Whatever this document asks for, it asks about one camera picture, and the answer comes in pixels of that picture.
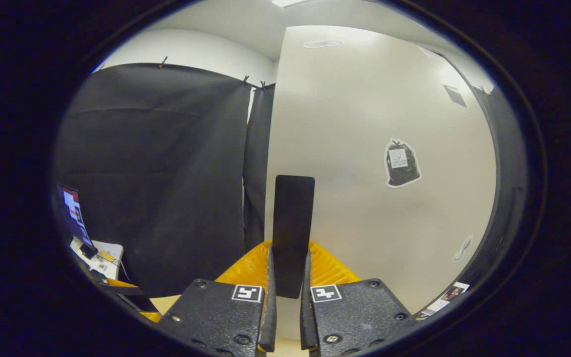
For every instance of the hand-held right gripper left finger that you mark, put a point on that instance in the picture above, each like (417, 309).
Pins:
(268, 317)

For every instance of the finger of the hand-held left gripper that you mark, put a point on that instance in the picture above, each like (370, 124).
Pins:
(132, 297)

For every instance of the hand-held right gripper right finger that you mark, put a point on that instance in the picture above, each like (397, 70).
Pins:
(306, 317)

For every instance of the white side table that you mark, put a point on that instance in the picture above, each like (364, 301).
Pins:
(112, 250)

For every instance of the computer monitor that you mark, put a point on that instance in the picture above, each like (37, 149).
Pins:
(73, 213)

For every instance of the black backdrop cloth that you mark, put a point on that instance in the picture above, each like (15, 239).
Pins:
(156, 173)

